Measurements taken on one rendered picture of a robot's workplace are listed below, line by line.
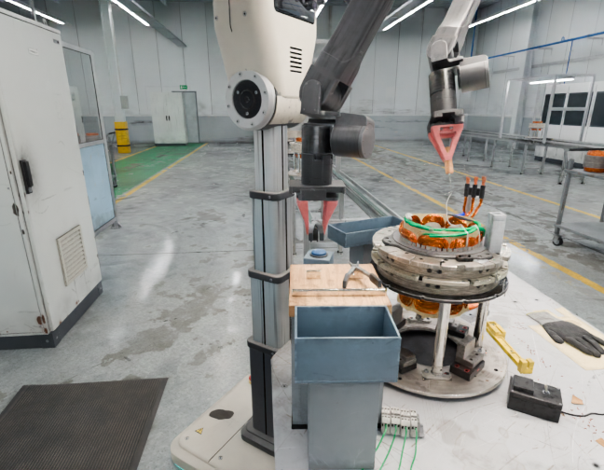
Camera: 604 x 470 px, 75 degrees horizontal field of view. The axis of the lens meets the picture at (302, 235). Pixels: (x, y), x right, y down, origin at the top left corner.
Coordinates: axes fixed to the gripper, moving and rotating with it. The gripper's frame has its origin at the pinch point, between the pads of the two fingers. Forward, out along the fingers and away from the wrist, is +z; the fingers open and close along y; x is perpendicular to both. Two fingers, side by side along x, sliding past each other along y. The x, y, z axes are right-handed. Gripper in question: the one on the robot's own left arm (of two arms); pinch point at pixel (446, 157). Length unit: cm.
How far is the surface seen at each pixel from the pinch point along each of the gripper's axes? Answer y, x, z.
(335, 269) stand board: -3.5, 26.1, 24.2
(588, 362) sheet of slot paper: 24, -36, 51
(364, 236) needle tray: 25.4, 19.7, 15.1
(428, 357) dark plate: 18, 5, 49
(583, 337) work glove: 33, -39, 46
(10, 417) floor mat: 73, 191, 89
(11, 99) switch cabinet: 78, 200, -70
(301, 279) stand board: -9.9, 32.7, 26.1
